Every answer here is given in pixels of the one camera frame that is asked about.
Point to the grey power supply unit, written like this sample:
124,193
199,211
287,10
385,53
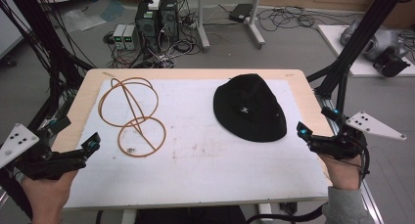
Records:
119,37
131,38

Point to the white table mat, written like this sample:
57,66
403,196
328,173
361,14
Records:
202,175

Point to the black metal frame post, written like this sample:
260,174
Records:
362,35
39,38

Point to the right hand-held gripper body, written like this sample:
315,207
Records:
350,142

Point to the black computer tower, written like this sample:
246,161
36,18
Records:
169,20
147,26

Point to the person's right hand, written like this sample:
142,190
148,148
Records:
344,173

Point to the black flat box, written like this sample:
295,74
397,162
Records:
240,12

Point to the white floor board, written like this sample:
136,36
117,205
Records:
332,41

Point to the black device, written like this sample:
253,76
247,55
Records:
391,66

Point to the aluminium rail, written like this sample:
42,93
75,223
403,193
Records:
370,198

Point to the white metal stand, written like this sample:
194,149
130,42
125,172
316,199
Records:
253,25

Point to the white table leg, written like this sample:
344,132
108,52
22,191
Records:
129,216
265,214

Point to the white box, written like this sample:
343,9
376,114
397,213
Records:
154,2

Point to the grey rounded device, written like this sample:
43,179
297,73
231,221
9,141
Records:
381,39

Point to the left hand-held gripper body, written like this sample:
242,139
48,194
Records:
39,163

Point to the person's left hand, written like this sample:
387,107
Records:
49,198

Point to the black hat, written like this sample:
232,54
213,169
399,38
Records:
248,100

